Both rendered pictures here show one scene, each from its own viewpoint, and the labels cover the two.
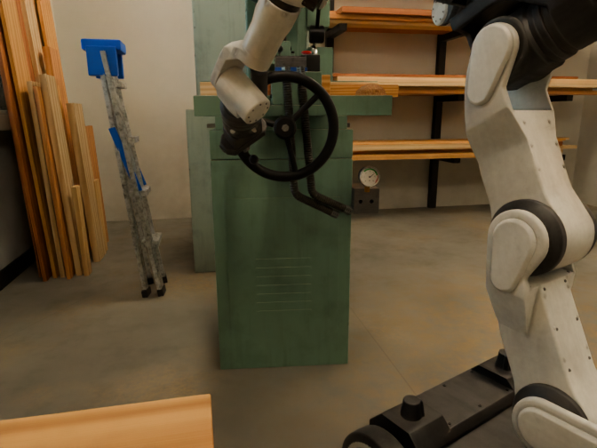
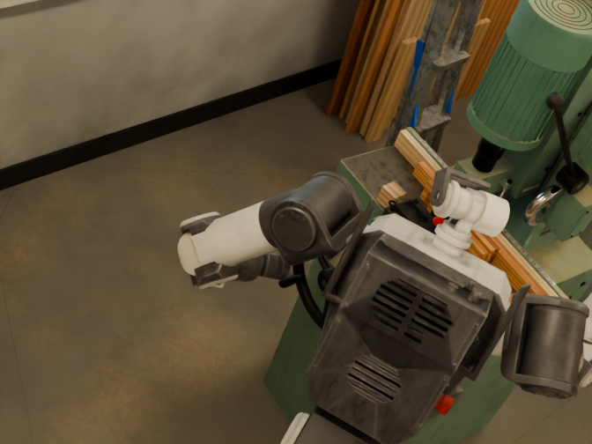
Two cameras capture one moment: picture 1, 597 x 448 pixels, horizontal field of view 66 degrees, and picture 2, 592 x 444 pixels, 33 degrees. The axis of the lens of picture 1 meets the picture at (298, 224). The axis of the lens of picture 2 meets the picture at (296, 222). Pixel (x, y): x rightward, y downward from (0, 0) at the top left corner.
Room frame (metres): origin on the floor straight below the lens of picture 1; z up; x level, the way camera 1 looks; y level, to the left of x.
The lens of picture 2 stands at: (0.07, -1.01, 2.43)
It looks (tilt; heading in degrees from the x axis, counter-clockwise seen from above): 43 degrees down; 46
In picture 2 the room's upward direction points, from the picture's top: 21 degrees clockwise
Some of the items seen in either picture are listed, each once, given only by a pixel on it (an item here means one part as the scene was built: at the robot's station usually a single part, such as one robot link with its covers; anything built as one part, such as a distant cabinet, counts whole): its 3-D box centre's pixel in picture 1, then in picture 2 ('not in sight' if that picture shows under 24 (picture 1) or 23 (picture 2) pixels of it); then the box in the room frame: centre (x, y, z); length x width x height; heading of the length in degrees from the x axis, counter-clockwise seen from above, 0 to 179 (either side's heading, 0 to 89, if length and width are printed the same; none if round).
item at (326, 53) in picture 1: (319, 65); (570, 209); (1.78, -0.08, 1.02); 0.09 x 0.07 x 0.12; 94
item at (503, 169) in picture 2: (279, 58); (480, 178); (1.61, 0.06, 1.03); 0.14 x 0.07 x 0.09; 4
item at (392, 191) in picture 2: not in sight; (391, 196); (1.45, 0.15, 0.92); 0.05 x 0.04 x 0.04; 102
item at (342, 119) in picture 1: (280, 122); not in sight; (1.53, 0.06, 0.82); 0.40 x 0.21 x 0.04; 94
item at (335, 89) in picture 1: (315, 91); (489, 247); (1.60, -0.06, 0.92); 0.56 x 0.02 x 0.04; 94
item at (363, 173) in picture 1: (368, 179); not in sight; (1.40, -0.21, 0.65); 0.06 x 0.04 x 0.08; 94
